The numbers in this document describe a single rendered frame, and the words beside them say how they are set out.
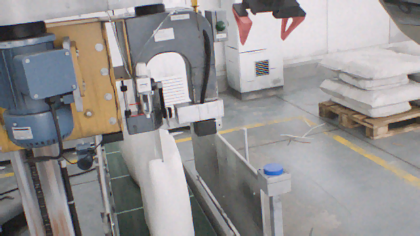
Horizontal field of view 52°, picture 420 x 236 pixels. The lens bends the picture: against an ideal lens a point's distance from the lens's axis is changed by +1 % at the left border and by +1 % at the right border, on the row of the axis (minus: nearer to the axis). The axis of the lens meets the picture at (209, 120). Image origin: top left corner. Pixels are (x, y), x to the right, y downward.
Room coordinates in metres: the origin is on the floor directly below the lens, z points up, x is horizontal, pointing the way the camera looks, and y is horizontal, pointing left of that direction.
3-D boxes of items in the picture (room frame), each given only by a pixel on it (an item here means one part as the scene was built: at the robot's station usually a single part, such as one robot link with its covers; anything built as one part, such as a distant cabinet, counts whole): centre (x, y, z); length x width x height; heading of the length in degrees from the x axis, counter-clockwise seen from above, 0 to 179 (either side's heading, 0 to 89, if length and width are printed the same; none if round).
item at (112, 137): (1.17, 0.29, 1.01); 0.06 x 0.04 x 0.02; 105
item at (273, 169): (1.17, -0.18, 0.84); 0.06 x 0.06 x 0.02
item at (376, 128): (3.85, -1.80, 0.07); 1.20 x 0.82 x 0.14; 107
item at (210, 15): (1.28, -0.05, 1.29); 0.08 x 0.05 x 0.09; 15
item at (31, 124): (0.99, 0.41, 1.21); 0.15 x 0.15 x 0.25
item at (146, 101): (1.14, 0.17, 1.11); 0.03 x 0.03 x 0.06
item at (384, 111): (3.74, -1.47, 0.20); 0.66 x 0.44 x 0.12; 15
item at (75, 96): (1.07, 0.34, 1.23); 0.28 x 0.07 x 0.16; 15
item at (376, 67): (3.56, -1.58, 0.56); 0.66 x 0.42 x 0.15; 105
